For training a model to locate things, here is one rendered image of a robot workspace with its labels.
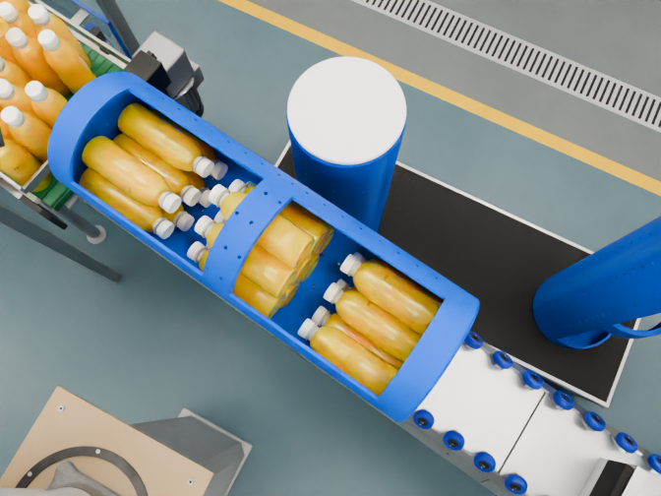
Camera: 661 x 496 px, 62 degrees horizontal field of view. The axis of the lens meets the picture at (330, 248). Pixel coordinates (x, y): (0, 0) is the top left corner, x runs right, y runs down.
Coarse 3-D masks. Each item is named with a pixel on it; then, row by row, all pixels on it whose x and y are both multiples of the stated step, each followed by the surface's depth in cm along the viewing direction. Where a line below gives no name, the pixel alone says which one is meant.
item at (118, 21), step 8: (96, 0) 159; (104, 0) 157; (112, 0) 160; (104, 8) 160; (112, 8) 162; (112, 16) 164; (120, 16) 166; (112, 24) 168; (120, 24) 168; (120, 32) 171; (128, 32) 173; (128, 40) 175; (136, 40) 179; (128, 48) 179; (136, 48) 181
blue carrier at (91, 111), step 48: (96, 96) 108; (144, 96) 111; (48, 144) 109; (240, 144) 114; (288, 192) 105; (144, 240) 112; (192, 240) 127; (240, 240) 101; (336, 240) 123; (384, 240) 107; (432, 288) 100; (288, 336) 104; (432, 336) 95; (432, 384) 95
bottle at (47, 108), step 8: (48, 88) 126; (48, 96) 124; (56, 96) 126; (32, 104) 124; (40, 104) 124; (48, 104) 124; (56, 104) 126; (64, 104) 128; (40, 112) 125; (48, 112) 126; (56, 112) 127; (48, 120) 128
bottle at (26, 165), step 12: (12, 144) 123; (0, 156) 121; (12, 156) 123; (24, 156) 126; (0, 168) 124; (12, 168) 125; (24, 168) 128; (36, 168) 132; (24, 180) 131; (48, 180) 138
